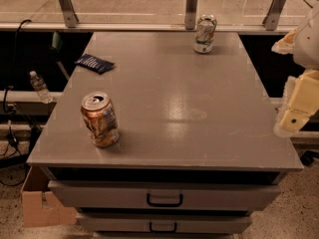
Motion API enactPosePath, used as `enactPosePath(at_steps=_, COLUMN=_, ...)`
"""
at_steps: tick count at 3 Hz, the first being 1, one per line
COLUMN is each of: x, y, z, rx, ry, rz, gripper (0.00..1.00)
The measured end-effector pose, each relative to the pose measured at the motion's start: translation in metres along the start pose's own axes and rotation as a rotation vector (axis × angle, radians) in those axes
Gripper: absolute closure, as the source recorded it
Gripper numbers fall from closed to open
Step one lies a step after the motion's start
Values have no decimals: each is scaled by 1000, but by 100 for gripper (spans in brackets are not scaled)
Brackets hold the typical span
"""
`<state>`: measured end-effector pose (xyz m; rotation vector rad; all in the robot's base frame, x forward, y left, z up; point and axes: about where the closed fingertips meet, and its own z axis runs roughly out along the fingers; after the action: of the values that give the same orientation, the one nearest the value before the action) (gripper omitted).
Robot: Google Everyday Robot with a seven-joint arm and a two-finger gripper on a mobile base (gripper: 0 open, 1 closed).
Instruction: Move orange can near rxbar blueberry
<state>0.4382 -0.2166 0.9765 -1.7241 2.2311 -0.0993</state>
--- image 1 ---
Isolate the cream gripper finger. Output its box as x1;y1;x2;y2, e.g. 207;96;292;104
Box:
273;69;319;137
271;30;296;55

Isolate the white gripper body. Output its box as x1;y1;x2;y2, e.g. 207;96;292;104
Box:
293;4;319;70

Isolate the orange soda can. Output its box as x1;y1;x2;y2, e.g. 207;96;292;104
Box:
81;92;119;148

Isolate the white green soda can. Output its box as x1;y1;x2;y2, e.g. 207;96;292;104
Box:
193;15;217;54

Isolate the blue rxbar blueberry wrapper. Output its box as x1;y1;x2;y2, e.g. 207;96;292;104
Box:
75;54;115;75

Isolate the grey upper drawer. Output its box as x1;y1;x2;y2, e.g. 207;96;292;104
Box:
49;180;280;211

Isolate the grey drawer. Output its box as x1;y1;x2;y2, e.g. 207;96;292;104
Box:
77;213;251;234
49;180;280;211

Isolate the grey lower drawer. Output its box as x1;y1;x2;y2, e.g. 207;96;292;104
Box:
77;213;251;234

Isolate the clear plastic water bottle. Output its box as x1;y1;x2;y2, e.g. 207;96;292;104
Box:
29;71;53;104

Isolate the cardboard box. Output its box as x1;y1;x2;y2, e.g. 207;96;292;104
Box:
21;167;76;228

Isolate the right metal bracket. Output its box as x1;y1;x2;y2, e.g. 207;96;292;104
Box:
262;0;286;31

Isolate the metal bracket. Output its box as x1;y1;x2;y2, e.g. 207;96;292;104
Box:
58;0;79;28
262;0;286;31
184;0;198;30

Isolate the middle metal bracket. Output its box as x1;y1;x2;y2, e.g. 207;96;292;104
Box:
184;0;198;30

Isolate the green handled tool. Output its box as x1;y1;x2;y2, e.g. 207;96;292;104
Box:
49;31;70;80

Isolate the left metal bracket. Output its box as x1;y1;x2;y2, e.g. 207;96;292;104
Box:
58;0;79;28

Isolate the black cable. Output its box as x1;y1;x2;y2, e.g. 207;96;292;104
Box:
0;18;33;187

